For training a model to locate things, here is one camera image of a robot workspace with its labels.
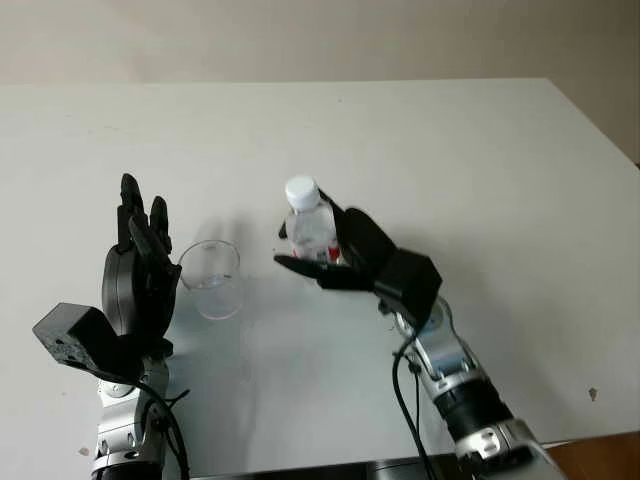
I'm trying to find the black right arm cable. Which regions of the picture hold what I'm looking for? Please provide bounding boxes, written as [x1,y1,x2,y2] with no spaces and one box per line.
[392,344,441,480]

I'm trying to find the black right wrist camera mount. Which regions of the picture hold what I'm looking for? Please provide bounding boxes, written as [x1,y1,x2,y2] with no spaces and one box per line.
[372,248,444,329]

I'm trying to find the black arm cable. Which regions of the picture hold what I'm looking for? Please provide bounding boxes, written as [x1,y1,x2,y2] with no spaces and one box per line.
[99,374,192,480]
[392,344,441,480]

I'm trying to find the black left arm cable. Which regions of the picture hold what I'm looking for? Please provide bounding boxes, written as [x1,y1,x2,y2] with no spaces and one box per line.
[99,374,192,480]

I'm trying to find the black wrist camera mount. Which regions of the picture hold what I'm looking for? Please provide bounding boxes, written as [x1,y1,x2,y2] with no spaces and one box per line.
[32,302,147,384]
[372,248,444,329]

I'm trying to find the clear water bottle white cap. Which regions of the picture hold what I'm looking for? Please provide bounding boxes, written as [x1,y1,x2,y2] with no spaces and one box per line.
[283,174,344,266]

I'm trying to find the dark robot torso top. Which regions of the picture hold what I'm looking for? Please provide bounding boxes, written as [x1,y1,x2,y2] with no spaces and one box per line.
[249,452,459,480]

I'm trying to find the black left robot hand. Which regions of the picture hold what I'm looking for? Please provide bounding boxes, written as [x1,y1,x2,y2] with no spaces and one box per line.
[101,173,182,362]

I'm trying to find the clear plastic cup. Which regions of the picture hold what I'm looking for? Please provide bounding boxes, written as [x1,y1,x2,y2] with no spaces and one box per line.
[177,239,245,320]

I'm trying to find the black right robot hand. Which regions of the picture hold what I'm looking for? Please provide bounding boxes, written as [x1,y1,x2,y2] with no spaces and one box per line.
[273,192,402,294]

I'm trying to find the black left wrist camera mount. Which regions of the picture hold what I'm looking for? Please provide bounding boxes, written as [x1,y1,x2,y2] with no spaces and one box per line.
[32,302,147,384]

